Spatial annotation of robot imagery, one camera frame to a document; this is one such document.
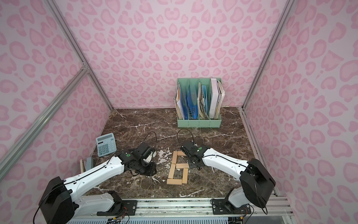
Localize white thick binder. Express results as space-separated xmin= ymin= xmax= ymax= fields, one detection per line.
xmin=209 ymin=78 xmax=220 ymax=119

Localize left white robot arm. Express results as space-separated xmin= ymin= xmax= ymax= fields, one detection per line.
xmin=37 ymin=142 xmax=157 ymax=224

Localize stack of paper magazines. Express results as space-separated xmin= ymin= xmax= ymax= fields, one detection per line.
xmin=214 ymin=80 xmax=225 ymax=119

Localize blue plastic folders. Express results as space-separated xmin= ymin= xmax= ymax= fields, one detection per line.
xmin=184 ymin=84 xmax=199 ymax=119

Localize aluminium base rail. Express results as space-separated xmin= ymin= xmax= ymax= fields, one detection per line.
xmin=73 ymin=195 xmax=293 ymax=220

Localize teal desk calculator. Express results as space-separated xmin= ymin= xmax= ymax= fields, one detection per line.
xmin=96 ymin=133 xmax=117 ymax=157

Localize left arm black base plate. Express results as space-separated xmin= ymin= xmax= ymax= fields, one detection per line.
xmin=97 ymin=200 xmax=138 ymax=217

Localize wooden block slanted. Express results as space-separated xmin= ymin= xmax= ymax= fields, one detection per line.
xmin=167 ymin=178 xmax=183 ymax=185

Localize aluminium corner frame post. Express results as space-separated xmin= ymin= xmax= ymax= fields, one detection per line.
xmin=242 ymin=0 xmax=297 ymax=111

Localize left rear aluminium post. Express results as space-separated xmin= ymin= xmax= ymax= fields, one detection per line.
xmin=44 ymin=0 xmax=114 ymax=111

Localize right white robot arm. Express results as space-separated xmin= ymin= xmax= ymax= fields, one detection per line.
xmin=181 ymin=141 xmax=276 ymax=214

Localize teal cream stapler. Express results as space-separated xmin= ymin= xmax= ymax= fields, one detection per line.
xmin=79 ymin=157 xmax=94 ymax=173

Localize wooden block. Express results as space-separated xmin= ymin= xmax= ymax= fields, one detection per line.
xmin=172 ymin=151 xmax=178 ymax=164
xmin=182 ymin=168 xmax=189 ymax=184
xmin=168 ymin=163 xmax=176 ymax=179
xmin=176 ymin=163 xmax=189 ymax=169
xmin=177 ymin=151 xmax=186 ymax=156

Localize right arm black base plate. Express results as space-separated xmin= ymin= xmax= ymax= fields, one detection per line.
xmin=210 ymin=198 xmax=252 ymax=216

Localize clear sleeve printed paper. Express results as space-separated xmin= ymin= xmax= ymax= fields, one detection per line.
xmin=174 ymin=84 xmax=185 ymax=119

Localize diagonal aluminium frame bar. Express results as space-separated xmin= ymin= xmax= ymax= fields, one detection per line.
xmin=1 ymin=66 xmax=88 ymax=180

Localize green plastic file organizer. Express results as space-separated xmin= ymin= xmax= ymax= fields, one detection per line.
xmin=174 ymin=78 xmax=225 ymax=128

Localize teal mesh folder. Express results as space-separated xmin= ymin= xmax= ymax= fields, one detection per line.
xmin=201 ymin=85 xmax=209 ymax=114

